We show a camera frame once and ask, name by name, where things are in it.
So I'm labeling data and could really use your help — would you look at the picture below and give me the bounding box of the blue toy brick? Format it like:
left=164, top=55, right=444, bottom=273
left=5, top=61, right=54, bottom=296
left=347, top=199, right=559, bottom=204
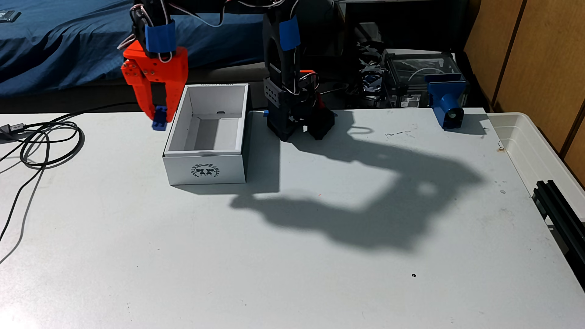
left=153, top=105, right=168, bottom=132

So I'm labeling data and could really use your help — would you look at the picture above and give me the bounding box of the white cardboard box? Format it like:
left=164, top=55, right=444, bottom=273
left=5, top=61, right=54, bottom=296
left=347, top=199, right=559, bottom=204
left=163, top=83, right=251, bottom=186

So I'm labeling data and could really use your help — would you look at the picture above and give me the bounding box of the blue bed sheet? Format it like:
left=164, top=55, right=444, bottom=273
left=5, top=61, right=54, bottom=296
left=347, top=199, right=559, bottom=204
left=0, top=0, right=280, bottom=97

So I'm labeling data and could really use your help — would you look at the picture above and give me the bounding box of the blue printed clamp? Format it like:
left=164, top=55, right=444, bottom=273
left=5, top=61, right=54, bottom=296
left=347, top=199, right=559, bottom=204
left=426, top=75, right=468, bottom=130

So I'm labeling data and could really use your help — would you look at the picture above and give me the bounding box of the white plastic bin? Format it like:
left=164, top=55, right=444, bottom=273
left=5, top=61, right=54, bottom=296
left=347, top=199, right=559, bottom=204
left=487, top=112, right=585, bottom=221

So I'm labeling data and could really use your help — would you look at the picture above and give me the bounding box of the brown wooden wardrobe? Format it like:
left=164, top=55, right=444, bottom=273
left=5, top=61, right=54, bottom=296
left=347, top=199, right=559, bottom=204
left=463, top=0, right=585, bottom=188

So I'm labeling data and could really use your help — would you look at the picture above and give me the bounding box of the black aluminium extrusion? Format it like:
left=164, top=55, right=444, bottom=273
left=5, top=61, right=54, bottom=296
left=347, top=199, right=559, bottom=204
left=531, top=180, right=585, bottom=291

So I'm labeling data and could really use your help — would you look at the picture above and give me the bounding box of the grey bed frame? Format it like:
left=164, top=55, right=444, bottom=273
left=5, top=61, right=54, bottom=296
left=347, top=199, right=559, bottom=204
left=0, top=62, right=280, bottom=114

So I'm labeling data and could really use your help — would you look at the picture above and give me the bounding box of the black cable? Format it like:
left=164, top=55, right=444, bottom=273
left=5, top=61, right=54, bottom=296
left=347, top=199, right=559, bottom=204
left=0, top=101, right=179, bottom=266

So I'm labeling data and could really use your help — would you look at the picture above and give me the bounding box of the black cable plug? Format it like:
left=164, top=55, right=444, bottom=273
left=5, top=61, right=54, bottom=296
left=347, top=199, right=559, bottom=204
left=0, top=123, right=26, bottom=140

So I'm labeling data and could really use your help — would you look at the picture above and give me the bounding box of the clear-walled black enclosure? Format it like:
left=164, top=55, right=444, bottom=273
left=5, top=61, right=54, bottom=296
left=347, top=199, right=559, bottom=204
left=381, top=49, right=462, bottom=109

